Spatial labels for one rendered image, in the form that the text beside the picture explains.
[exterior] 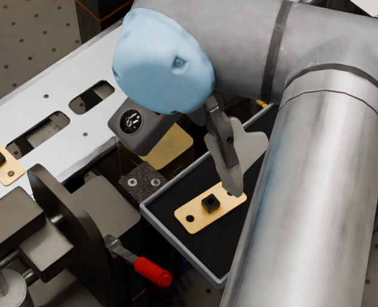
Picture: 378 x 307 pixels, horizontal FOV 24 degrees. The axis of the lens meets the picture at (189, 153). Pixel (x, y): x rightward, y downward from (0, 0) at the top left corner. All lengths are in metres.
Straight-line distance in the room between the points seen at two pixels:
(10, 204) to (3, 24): 0.87
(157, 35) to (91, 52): 0.79
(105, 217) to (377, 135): 0.63
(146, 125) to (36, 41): 1.03
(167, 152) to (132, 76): 0.57
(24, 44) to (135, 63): 1.21
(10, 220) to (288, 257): 0.60
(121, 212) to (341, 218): 0.67
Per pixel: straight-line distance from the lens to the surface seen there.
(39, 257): 1.04
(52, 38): 1.82
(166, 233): 1.03
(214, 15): 0.63
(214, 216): 1.04
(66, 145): 1.30
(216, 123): 0.84
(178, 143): 1.19
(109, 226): 1.13
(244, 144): 0.89
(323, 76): 0.58
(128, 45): 0.62
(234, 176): 0.88
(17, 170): 1.29
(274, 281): 0.46
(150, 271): 1.03
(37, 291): 1.23
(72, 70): 1.38
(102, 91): 1.37
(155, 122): 0.81
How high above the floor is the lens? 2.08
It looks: 57 degrees down
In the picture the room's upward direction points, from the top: straight up
